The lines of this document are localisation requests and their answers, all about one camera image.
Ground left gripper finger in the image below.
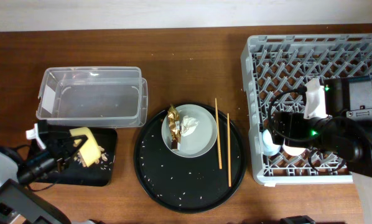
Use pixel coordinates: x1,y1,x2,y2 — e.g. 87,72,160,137
61,135,90,166
45,131,86,148

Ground yellow bowl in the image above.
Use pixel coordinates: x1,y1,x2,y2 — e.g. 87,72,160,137
70,127,101,166

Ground food scraps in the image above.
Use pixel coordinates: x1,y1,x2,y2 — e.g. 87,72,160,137
73,146,114,171

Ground pink cup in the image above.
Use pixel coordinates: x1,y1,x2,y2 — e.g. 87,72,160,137
282,143,306,156

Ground blue cup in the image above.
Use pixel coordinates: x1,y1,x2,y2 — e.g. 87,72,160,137
262,129,281,156

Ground wooden chopstick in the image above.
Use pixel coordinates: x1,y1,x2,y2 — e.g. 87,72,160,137
215,98,223,169
226,113,232,188

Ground grey plate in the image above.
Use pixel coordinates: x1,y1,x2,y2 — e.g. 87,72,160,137
161,104,217,158

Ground gold foil wrapper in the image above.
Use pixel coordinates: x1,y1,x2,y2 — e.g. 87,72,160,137
167,105,181,151

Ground white tissue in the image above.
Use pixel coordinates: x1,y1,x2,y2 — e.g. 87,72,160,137
180,116,199,136

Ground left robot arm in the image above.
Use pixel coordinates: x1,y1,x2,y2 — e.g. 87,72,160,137
0,121,93,223

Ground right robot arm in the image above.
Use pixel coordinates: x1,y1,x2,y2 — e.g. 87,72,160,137
267,76,372,223

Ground grey dishwasher rack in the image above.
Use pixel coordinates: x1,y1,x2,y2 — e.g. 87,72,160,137
241,34,372,187

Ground black rectangular tray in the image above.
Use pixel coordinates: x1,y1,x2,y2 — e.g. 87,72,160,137
22,124,119,187

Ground clear plastic bin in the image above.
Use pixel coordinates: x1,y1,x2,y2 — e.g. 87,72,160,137
36,67,148,128

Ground round black serving tray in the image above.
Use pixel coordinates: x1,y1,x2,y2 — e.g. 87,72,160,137
133,105,247,213

